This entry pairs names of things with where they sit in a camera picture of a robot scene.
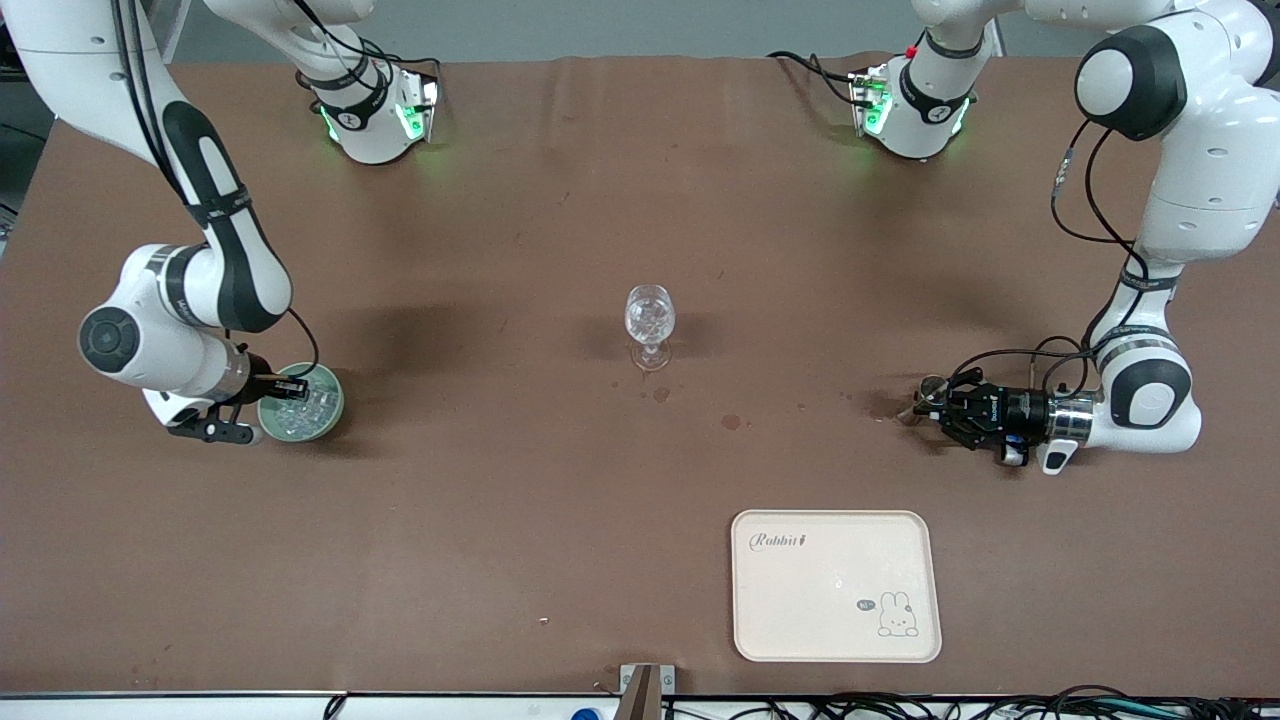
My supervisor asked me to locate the clear ice cubes pile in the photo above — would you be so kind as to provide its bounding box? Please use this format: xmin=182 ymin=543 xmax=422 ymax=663
xmin=270 ymin=378 xmax=337 ymax=436

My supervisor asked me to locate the small metal jigger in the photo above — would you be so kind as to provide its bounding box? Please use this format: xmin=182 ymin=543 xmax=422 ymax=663
xmin=905 ymin=375 xmax=953 ymax=426

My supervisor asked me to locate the clear stemmed wine glass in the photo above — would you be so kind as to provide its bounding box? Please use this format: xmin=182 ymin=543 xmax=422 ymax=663
xmin=624 ymin=284 xmax=677 ymax=373

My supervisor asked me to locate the green ceramic bowl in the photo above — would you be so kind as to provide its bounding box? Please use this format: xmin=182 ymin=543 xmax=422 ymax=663
xmin=255 ymin=362 xmax=345 ymax=443

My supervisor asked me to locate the cream rabbit print tray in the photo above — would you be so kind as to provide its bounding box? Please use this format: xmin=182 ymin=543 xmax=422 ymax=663
xmin=731 ymin=509 xmax=943 ymax=664

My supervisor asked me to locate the brown table cover sheet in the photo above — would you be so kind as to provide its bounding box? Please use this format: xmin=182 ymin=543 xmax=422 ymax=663
xmin=0 ymin=54 xmax=1280 ymax=699

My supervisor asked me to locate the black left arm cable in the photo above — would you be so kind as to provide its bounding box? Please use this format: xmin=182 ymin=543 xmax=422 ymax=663
xmin=940 ymin=118 xmax=1153 ymax=403

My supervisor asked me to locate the black cable bundle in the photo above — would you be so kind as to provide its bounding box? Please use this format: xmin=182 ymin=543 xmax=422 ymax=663
xmin=660 ymin=684 xmax=1280 ymax=720

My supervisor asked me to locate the black right base cable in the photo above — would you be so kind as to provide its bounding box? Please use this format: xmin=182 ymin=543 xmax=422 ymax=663
xmin=355 ymin=38 xmax=443 ymax=83

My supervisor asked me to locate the black base cable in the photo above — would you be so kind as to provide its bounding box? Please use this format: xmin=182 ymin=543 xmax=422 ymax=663
xmin=355 ymin=38 xmax=443 ymax=83
xmin=767 ymin=50 xmax=871 ymax=107

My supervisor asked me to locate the black left base cable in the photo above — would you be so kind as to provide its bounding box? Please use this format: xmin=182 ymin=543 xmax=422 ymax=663
xmin=767 ymin=50 xmax=871 ymax=107

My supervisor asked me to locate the grey metal camera bracket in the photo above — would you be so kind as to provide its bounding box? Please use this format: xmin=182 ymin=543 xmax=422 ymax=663
xmin=619 ymin=663 xmax=677 ymax=720

